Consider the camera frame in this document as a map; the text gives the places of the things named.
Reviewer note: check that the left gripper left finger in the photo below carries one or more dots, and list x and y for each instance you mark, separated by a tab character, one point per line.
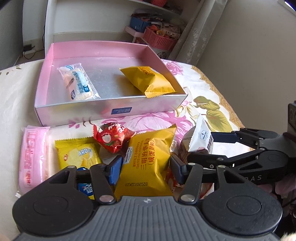
67	200

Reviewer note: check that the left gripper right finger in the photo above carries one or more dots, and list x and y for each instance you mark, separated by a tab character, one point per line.
227	202

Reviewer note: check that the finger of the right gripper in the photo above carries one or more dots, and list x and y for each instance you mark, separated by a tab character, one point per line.
250	137
262	156

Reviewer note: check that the white pecan snack pack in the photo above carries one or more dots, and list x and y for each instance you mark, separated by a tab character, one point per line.
197	139

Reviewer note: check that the yellow cracker pack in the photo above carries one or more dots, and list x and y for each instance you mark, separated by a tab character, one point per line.
80	152

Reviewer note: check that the pink wafer pack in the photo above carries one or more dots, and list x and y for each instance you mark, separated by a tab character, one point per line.
33	164

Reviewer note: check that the red candy pouch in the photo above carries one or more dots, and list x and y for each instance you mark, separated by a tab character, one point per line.
113	137

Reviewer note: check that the yellow waffle sandwich pack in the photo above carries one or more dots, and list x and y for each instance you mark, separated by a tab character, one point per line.
145	165

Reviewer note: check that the blue white rice cracker pack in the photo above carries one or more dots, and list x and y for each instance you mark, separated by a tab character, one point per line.
78	83

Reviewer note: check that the floral tablecloth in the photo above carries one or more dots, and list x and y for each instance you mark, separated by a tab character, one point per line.
156	221

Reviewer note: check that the lace curtain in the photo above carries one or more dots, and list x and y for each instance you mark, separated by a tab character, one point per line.
192	42

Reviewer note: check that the pink cardboard box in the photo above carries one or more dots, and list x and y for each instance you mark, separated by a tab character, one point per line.
103	62

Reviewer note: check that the pink plastic basket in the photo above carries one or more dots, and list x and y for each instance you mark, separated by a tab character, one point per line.
158	41

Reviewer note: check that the blue storage bin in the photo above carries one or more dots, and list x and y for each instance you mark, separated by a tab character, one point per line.
138	24

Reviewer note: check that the white shelf unit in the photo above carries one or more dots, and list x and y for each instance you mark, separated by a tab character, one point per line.
104	20

